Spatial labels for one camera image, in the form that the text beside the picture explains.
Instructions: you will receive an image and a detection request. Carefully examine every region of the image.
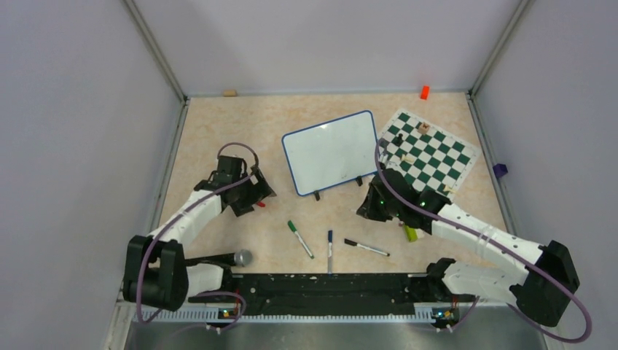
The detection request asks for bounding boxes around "light wooden chess piece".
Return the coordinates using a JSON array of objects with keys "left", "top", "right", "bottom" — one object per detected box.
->
[{"left": 401, "top": 155, "right": 417, "bottom": 165}]

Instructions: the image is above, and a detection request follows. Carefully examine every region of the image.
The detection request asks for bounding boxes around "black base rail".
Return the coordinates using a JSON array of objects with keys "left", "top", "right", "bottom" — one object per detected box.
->
[{"left": 188, "top": 273, "right": 475, "bottom": 316}]

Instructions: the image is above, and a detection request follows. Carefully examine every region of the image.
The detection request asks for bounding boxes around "black microphone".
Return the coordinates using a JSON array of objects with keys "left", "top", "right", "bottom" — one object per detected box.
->
[{"left": 184, "top": 249, "right": 253, "bottom": 268}]

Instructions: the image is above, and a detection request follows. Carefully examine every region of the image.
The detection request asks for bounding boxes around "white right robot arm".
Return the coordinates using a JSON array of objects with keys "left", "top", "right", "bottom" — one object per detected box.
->
[{"left": 356, "top": 169, "right": 580, "bottom": 327}]

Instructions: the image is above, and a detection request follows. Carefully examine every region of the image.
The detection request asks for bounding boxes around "wooden cork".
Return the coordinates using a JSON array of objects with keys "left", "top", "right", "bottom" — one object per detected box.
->
[{"left": 222, "top": 90, "right": 238, "bottom": 97}]

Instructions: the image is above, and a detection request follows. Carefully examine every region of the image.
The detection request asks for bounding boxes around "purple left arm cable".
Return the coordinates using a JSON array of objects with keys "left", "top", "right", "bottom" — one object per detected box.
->
[{"left": 135, "top": 141, "right": 260, "bottom": 334}]

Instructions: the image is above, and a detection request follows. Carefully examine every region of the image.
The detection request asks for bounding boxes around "blue whiteboard marker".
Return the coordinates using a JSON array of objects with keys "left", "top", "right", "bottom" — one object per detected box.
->
[{"left": 327, "top": 230, "right": 333, "bottom": 275}]

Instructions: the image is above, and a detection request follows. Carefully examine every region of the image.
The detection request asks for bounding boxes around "green whiteboard marker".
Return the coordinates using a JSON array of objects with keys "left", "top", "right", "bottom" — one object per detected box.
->
[{"left": 287, "top": 220, "right": 315, "bottom": 259}]

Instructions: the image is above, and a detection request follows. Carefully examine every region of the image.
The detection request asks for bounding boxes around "black whiteboard marker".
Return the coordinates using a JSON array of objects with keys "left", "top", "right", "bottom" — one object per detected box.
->
[{"left": 344, "top": 238, "right": 391, "bottom": 257}]

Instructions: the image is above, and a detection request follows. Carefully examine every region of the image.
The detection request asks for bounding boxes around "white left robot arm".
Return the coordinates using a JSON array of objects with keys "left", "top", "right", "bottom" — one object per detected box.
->
[{"left": 122, "top": 156, "right": 275, "bottom": 311}]

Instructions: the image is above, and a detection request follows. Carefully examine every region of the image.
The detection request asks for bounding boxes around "orange block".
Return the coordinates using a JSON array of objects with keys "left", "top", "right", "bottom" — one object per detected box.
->
[{"left": 420, "top": 85, "right": 431, "bottom": 101}]

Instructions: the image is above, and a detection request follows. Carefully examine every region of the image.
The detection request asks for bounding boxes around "purple object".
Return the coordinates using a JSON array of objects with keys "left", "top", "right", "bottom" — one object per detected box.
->
[{"left": 492, "top": 163, "right": 509, "bottom": 179}]

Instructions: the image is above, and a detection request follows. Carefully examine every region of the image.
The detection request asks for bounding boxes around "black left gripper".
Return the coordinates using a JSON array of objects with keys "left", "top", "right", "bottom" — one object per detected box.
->
[{"left": 231, "top": 165, "right": 275, "bottom": 216}]

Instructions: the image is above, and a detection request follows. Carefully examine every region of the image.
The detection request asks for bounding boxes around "green white toy brick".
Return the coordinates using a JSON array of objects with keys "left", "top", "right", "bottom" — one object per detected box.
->
[{"left": 403, "top": 225, "right": 424, "bottom": 243}]

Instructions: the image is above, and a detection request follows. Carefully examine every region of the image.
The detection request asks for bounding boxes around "blue framed whiteboard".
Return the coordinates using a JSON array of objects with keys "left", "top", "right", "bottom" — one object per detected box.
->
[{"left": 281, "top": 110, "right": 378, "bottom": 197}]

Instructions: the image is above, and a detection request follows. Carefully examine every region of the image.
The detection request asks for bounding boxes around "green white chess mat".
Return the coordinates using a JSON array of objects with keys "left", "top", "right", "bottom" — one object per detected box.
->
[{"left": 379, "top": 109, "right": 481, "bottom": 199}]

